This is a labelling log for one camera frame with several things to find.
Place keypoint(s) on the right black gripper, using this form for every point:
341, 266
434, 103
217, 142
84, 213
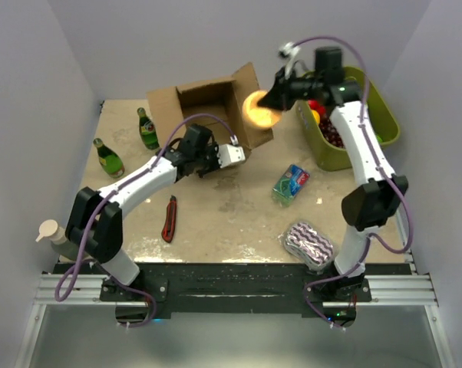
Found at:
279, 97

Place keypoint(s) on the lower dark grape bunch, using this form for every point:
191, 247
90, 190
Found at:
330, 133

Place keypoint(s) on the purple white wavy packet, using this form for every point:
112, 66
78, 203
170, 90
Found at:
303, 241

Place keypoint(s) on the green plastic fruit bin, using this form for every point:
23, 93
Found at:
331, 158

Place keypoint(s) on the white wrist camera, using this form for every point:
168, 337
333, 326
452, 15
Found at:
288, 52
231, 154

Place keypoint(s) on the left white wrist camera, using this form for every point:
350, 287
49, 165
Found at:
231, 154

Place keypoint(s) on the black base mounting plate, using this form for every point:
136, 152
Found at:
165, 289

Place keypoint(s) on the far green glass bottle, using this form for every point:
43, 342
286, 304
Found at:
147, 130

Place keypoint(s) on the beige pump dispenser bottle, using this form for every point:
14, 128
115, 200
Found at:
52, 231

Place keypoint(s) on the brown cardboard express box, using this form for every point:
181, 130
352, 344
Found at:
214, 103

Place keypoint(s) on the red apple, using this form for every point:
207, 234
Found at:
318, 108

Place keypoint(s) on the near green glass bottle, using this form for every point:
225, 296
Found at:
110, 162

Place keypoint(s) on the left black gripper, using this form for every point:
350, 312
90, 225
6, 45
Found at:
214, 150

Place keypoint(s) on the green glass bottle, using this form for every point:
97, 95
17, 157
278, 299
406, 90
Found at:
110, 162
147, 130

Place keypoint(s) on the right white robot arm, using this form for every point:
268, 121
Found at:
379, 190

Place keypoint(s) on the red black utility knife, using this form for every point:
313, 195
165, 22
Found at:
169, 226

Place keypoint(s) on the orange fruit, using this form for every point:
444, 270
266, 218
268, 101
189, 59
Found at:
316, 117

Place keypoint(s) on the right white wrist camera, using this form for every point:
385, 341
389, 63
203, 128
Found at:
288, 52

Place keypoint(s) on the orange round item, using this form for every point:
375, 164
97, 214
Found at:
261, 118

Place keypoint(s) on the green blue tissue pack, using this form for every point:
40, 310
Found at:
289, 185

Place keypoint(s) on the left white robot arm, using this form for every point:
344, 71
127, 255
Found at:
95, 224

